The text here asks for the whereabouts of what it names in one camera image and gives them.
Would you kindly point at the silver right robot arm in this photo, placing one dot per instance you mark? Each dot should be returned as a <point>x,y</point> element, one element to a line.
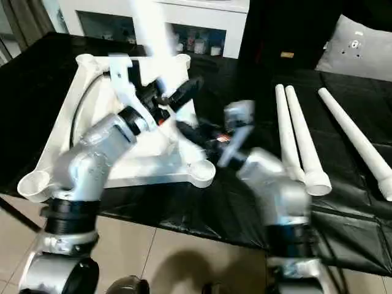
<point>282,196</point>

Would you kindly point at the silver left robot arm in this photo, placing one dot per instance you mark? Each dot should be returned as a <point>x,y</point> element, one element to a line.
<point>92,165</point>

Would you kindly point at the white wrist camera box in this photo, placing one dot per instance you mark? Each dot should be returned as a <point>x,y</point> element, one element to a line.
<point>239,116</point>
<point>125,76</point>

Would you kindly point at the white plastic table top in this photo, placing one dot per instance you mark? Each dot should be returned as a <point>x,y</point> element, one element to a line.
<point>159,171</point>

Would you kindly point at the black work mat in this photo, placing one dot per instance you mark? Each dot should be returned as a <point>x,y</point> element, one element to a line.
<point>245,202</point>

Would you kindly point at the black stand leg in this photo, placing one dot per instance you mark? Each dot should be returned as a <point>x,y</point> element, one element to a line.
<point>15,214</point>

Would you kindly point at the light grey cushion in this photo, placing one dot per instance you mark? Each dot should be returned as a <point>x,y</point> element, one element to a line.
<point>361,52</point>

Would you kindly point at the small yellow label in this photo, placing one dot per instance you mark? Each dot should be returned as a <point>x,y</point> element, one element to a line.
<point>286,55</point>

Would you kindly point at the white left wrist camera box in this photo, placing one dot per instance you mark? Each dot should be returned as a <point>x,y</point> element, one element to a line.
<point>125,76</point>

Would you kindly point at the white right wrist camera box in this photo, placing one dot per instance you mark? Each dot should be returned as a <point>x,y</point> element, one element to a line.
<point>239,116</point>

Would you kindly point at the grey curtain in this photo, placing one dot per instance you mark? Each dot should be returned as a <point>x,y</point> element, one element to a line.
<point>24,21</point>

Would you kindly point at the black cabinet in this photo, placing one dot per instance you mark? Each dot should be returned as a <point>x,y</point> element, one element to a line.
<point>282,24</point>

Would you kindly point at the white glass-door cabinet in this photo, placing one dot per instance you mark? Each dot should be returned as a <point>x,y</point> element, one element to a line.
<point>208,12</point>

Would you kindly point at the white plastic table leg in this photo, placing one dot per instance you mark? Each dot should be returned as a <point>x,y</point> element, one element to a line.
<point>303,147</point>
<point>283,122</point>
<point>153,37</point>
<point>355,141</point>

